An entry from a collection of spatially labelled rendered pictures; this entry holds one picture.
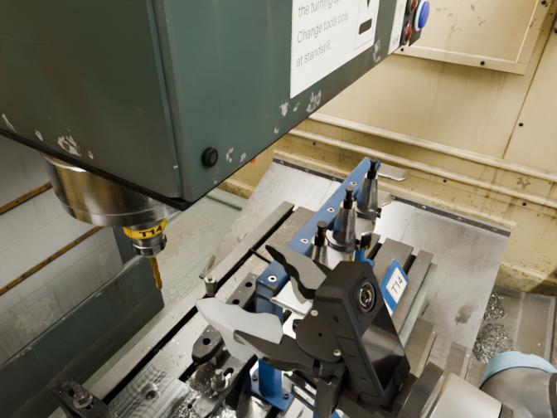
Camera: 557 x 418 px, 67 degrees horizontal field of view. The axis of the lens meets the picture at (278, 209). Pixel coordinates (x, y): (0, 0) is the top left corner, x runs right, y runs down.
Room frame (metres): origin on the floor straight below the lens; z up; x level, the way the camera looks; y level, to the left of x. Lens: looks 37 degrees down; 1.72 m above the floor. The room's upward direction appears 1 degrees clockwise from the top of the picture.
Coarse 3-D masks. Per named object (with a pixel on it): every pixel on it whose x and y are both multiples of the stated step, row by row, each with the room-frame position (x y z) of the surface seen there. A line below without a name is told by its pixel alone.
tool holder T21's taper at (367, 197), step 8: (376, 176) 0.67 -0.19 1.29; (368, 184) 0.66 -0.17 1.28; (376, 184) 0.66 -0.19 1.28; (360, 192) 0.67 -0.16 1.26; (368, 192) 0.66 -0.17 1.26; (376, 192) 0.66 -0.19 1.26; (360, 200) 0.66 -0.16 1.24; (368, 200) 0.66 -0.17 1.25; (376, 200) 0.66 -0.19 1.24; (360, 208) 0.66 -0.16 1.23; (368, 208) 0.65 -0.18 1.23; (376, 208) 0.66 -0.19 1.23
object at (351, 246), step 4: (332, 228) 0.61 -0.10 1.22; (328, 232) 0.59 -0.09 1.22; (356, 232) 0.59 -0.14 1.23; (328, 236) 0.57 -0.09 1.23; (356, 236) 0.58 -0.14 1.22; (360, 236) 0.58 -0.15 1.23; (328, 240) 0.57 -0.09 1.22; (332, 240) 0.57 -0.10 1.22; (356, 240) 0.57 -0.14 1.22; (360, 240) 0.57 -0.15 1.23; (328, 244) 0.57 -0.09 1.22; (332, 244) 0.56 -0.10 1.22; (336, 244) 0.55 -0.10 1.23; (340, 244) 0.56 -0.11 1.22; (344, 244) 0.56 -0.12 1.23; (348, 244) 0.56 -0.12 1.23; (352, 244) 0.56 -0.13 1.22; (356, 244) 0.57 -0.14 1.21; (336, 248) 0.55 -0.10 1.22; (340, 248) 0.55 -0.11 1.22; (344, 248) 0.55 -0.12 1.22; (348, 248) 0.55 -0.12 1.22; (352, 248) 0.55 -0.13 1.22; (356, 248) 0.57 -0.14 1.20; (348, 252) 0.55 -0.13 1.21; (352, 252) 0.55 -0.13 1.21
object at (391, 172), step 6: (378, 168) 0.83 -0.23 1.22; (384, 168) 0.83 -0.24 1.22; (390, 168) 0.83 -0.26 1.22; (396, 168) 0.83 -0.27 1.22; (378, 174) 0.81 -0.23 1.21; (384, 174) 0.80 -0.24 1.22; (390, 174) 0.80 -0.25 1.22; (396, 174) 0.80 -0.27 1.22; (402, 174) 0.80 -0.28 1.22; (408, 174) 0.81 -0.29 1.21; (396, 180) 0.78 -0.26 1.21; (402, 180) 0.79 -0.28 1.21
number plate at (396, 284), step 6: (396, 270) 0.76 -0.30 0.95; (396, 276) 0.75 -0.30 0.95; (402, 276) 0.76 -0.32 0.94; (390, 282) 0.72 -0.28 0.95; (396, 282) 0.73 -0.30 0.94; (402, 282) 0.74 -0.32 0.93; (390, 288) 0.71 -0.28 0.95; (396, 288) 0.72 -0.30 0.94; (402, 288) 0.73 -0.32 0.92; (390, 294) 0.70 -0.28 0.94; (396, 294) 0.70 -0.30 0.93; (396, 300) 0.69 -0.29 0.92
